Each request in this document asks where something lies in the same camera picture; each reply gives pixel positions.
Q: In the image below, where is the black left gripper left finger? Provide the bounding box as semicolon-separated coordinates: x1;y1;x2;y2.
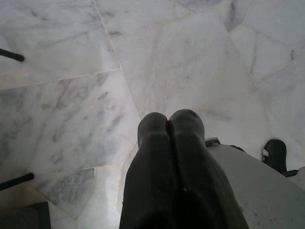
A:
119;111;184;229

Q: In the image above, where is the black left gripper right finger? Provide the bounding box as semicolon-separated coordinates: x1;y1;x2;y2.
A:
169;109;250;229

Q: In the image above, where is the dark grey block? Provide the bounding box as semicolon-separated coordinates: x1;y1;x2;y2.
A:
0;201;51;229

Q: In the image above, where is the black metal table leg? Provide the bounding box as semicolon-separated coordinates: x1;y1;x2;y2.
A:
0;173;35;191
0;47;25;62

